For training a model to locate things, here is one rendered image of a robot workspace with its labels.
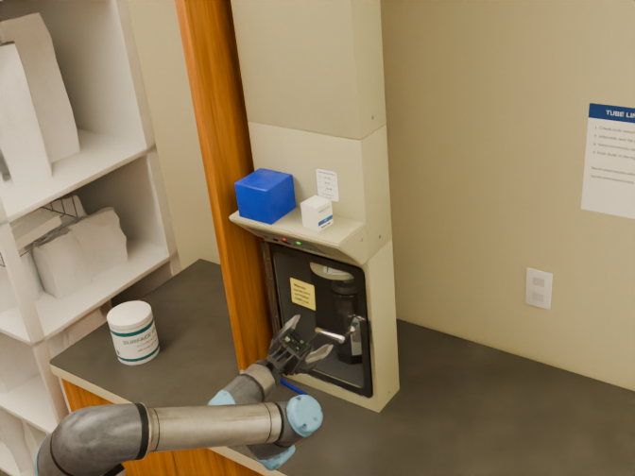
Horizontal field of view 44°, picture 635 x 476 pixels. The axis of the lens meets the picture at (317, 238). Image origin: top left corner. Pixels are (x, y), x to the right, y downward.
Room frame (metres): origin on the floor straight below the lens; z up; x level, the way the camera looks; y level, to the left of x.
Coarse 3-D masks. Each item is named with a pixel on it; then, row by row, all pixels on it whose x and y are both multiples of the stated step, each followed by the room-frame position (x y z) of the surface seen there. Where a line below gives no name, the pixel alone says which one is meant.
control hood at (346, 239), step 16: (240, 224) 1.67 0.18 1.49; (256, 224) 1.63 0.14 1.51; (272, 224) 1.61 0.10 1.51; (288, 224) 1.61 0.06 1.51; (336, 224) 1.58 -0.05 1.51; (352, 224) 1.57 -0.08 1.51; (272, 240) 1.72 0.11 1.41; (304, 240) 1.55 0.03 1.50; (320, 240) 1.52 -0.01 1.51; (336, 240) 1.50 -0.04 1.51; (352, 240) 1.53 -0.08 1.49; (336, 256) 1.58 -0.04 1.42; (352, 256) 1.53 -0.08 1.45
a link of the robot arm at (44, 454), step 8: (48, 440) 1.04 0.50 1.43; (40, 448) 1.07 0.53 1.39; (48, 448) 1.02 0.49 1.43; (40, 456) 1.05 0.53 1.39; (48, 456) 1.01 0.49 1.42; (40, 464) 1.04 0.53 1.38; (48, 464) 1.01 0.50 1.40; (56, 464) 0.99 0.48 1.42; (120, 464) 1.05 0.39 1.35; (40, 472) 1.03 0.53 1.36; (48, 472) 1.01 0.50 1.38; (56, 472) 1.00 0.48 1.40; (64, 472) 0.98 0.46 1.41; (104, 472) 1.01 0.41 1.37; (112, 472) 1.02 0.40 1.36; (120, 472) 1.03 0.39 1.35
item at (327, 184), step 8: (320, 168) 1.64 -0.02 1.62; (320, 176) 1.65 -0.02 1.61; (328, 176) 1.63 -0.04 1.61; (336, 176) 1.62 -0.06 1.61; (320, 184) 1.65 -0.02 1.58; (328, 184) 1.63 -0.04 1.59; (336, 184) 1.62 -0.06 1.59; (320, 192) 1.65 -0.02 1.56; (328, 192) 1.64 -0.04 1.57; (336, 192) 1.62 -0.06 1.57; (336, 200) 1.62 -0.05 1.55
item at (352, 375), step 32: (288, 256) 1.71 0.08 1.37; (320, 256) 1.65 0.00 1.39; (288, 288) 1.72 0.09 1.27; (320, 288) 1.65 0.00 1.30; (352, 288) 1.59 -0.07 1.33; (288, 320) 1.73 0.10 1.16; (320, 320) 1.66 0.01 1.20; (352, 320) 1.59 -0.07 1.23; (352, 352) 1.60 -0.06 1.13; (352, 384) 1.60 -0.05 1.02
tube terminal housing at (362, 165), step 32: (256, 128) 1.75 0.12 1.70; (288, 128) 1.70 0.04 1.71; (384, 128) 1.65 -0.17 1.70; (256, 160) 1.76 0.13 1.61; (288, 160) 1.70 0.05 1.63; (320, 160) 1.64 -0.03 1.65; (352, 160) 1.59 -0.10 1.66; (384, 160) 1.65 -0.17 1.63; (352, 192) 1.59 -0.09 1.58; (384, 192) 1.64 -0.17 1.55; (384, 224) 1.64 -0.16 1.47; (384, 256) 1.63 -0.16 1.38; (384, 288) 1.62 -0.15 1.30; (384, 320) 1.62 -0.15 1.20; (384, 352) 1.61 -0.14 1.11; (320, 384) 1.69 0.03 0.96; (384, 384) 1.60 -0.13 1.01
